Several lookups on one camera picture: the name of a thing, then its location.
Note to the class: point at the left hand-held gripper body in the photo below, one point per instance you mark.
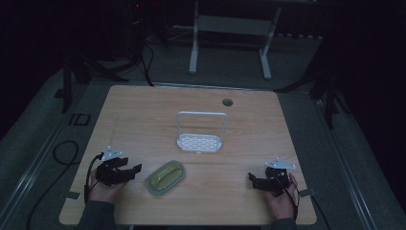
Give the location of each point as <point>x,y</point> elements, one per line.
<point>107,174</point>

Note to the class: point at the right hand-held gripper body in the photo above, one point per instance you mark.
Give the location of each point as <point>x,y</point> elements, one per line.
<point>278,179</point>

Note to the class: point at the grey-green oval soap dish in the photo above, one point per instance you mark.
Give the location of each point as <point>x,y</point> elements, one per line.
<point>150,187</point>

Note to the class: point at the black tripod stand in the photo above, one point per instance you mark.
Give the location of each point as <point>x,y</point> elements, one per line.
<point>328,99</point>
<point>66,86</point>

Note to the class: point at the white metal stand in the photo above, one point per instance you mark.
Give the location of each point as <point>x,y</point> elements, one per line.
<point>194,48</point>

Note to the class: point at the person's right hand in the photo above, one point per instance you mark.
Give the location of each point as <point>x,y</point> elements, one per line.
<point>283,204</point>

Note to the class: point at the yellow-green soap bar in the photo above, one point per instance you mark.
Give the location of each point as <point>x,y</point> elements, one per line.
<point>166,177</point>

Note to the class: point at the person's left hand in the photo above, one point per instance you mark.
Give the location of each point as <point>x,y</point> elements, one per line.
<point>103,191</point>

